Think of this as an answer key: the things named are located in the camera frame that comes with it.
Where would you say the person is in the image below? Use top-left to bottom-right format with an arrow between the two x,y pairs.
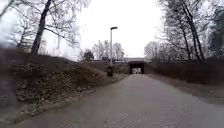
106,63 -> 115,79

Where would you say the leaf-strewn grassy bank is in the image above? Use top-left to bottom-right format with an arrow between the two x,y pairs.
0,47 -> 129,126

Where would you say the concrete underpass bridge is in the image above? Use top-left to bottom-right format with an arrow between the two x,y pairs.
87,57 -> 158,75

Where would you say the dark brown hedge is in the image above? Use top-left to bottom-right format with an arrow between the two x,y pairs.
144,57 -> 224,86

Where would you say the street lamp pole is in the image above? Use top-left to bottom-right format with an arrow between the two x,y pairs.
109,26 -> 119,68

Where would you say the group of bare trees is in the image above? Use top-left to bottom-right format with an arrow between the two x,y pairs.
143,0 -> 224,64

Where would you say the row of tall bare trees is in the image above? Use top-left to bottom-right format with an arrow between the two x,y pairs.
0,0 -> 126,63

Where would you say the brown grass verge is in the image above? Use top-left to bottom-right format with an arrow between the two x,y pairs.
145,73 -> 224,105

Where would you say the grey asphalt path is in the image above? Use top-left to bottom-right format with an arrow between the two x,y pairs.
6,73 -> 224,128

